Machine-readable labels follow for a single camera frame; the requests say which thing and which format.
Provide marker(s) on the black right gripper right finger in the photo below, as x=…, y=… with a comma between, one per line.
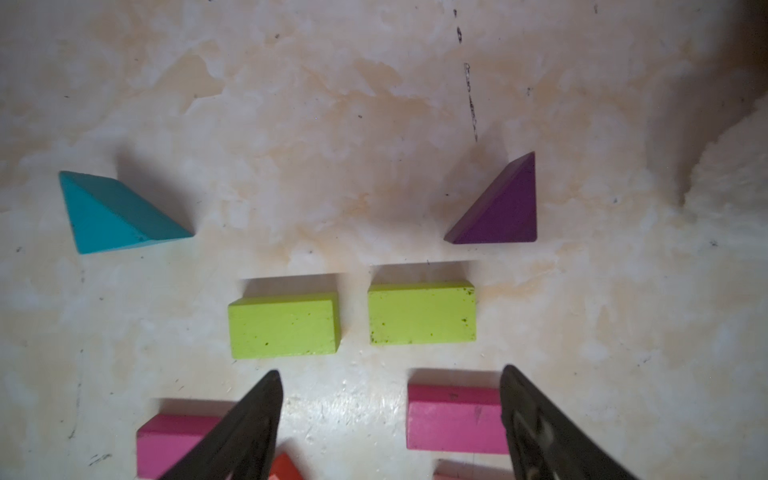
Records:
x=543, y=442

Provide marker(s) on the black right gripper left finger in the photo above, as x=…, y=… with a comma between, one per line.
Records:
x=243, y=444

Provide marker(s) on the light green block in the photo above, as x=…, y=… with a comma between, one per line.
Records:
x=424, y=313
x=286, y=325

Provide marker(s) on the magenta block under arm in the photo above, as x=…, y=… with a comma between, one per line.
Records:
x=165, y=439

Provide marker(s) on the red block centre right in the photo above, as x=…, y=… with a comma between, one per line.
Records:
x=283, y=468

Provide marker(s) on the magenta block far right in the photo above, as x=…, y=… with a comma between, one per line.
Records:
x=455, y=419

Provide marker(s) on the pink block right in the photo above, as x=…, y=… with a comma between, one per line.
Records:
x=453, y=470

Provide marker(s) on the purple triangle block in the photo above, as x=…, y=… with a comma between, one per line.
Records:
x=506, y=212

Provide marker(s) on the teal triangle block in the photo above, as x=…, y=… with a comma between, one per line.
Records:
x=105, y=215

